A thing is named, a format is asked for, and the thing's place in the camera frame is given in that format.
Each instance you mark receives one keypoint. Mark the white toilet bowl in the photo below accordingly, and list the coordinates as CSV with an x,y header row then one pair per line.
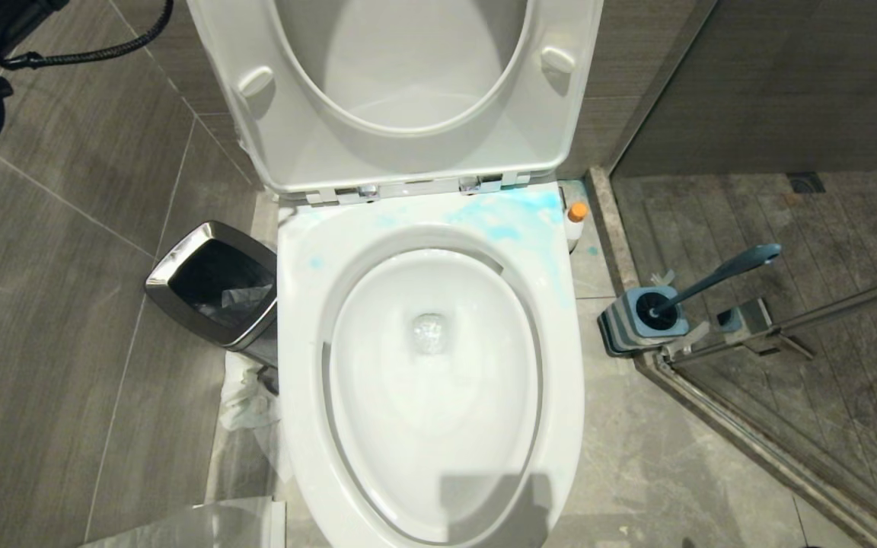
x,y
438,342

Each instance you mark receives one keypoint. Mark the orange capped cleaner bottle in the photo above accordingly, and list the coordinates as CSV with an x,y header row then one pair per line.
x,y
576,221

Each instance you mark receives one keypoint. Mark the glass shower door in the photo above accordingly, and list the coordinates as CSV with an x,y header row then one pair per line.
x,y
811,251

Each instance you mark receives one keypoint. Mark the grey toilet brush holder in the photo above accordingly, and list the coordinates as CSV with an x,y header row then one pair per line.
x,y
625,327

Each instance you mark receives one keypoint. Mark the black bin liner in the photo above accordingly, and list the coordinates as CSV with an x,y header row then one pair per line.
x,y
218,285

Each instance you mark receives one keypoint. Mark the metal door bracket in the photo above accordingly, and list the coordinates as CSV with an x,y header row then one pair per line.
x,y
751,320

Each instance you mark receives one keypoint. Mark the grey toilet brush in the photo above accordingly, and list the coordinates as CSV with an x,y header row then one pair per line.
x,y
720,278

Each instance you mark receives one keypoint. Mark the steel trash bin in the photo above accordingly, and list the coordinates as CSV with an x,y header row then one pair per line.
x,y
180,285

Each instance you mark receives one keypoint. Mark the white toilet lid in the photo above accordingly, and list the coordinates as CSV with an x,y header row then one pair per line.
x,y
423,68

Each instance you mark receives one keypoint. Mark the floor drain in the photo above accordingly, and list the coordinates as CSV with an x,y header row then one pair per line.
x,y
805,183

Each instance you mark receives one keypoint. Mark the white toilet seat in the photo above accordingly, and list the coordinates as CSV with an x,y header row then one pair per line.
x,y
408,164

